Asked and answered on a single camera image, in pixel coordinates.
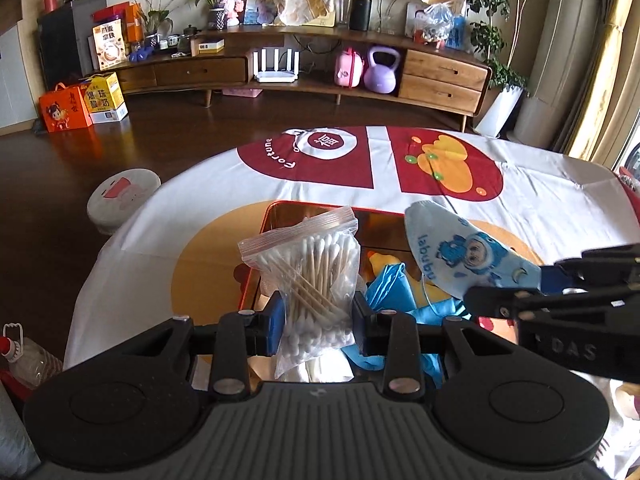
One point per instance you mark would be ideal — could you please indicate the printed white tablecloth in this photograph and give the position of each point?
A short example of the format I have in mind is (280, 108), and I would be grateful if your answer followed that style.
(200, 220)

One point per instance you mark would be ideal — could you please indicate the pink small case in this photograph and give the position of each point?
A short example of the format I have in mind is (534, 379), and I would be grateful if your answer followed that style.
(348, 70)

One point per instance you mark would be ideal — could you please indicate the orange gift box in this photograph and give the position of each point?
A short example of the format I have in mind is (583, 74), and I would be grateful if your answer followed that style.
(65, 110)

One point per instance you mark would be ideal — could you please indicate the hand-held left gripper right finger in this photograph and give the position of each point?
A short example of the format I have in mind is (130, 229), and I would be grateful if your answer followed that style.
(362, 330)

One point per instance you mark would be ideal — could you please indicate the yellow curtain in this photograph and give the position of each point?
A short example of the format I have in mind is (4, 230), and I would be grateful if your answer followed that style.
(600, 60)

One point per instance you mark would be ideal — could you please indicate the clear plastic bag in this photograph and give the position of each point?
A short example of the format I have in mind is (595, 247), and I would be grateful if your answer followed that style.
(434, 22)

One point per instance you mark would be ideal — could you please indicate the white router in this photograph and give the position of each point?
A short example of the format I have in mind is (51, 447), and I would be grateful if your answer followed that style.
(275, 77)

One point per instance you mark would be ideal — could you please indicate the blue nitrile glove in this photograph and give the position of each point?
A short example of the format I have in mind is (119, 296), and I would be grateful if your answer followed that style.
(390, 290)

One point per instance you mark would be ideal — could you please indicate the small potted plant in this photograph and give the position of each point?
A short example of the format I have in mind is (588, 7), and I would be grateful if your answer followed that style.
(151, 37)

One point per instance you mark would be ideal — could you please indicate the dark cabinet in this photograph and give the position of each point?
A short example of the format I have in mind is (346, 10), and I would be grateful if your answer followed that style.
(65, 45)

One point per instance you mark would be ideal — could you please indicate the plastic oil bottle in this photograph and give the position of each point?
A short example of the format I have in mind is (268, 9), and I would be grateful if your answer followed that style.
(30, 365)

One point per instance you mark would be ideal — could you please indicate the black speaker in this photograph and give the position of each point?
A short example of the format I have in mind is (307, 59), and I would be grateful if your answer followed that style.
(360, 12)

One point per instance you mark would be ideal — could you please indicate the green plant in white planter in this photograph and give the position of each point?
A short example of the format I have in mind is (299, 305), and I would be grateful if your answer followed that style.
(502, 110)

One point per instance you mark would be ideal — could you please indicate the red tin box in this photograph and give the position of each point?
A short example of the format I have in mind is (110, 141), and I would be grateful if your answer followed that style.
(380, 230)

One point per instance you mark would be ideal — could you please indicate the purple kettlebell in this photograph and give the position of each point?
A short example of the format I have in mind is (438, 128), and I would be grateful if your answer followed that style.
(381, 77)

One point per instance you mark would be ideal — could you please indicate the dark teapot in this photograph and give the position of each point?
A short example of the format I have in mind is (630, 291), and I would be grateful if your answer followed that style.
(186, 42)

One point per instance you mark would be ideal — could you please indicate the bag of cotton swabs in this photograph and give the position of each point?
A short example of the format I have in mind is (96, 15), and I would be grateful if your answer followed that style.
(310, 280)

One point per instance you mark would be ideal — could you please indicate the white flat box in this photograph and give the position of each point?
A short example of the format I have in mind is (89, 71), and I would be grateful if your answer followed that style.
(210, 46)

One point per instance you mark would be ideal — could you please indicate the yellow carton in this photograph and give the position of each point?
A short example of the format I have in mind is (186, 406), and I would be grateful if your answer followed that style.
(105, 100)

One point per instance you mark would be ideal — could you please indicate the white round stool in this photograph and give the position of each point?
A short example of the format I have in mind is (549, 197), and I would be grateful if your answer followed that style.
(122, 200)

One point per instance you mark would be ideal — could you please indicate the white cupboard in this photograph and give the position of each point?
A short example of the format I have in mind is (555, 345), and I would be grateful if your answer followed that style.
(15, 80)

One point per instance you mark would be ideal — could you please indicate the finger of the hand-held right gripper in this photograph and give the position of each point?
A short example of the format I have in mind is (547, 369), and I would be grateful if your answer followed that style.
(600, 260)
(500, 300)

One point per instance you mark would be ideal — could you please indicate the white cloth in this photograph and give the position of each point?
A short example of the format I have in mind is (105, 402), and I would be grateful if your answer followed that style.
(320, 367)

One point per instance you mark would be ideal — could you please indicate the wooden TV cabinet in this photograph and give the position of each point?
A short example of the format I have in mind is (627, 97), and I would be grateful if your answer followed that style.
(445, 75)

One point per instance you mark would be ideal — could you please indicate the cartoon printed snack box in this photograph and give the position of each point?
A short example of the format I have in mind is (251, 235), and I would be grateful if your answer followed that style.
(110, 45)

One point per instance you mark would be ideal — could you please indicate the grey cloth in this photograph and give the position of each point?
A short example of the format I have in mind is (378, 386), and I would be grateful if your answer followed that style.
(12, 440)

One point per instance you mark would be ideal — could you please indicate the blue packet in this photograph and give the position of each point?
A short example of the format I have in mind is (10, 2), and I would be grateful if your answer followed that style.
(457, 35)

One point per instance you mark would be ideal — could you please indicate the cartoon printed face mask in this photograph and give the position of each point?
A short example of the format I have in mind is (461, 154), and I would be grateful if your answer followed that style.
(450, 245)

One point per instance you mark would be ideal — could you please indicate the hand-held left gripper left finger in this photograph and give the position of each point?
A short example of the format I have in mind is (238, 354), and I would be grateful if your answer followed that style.
(275, 325)

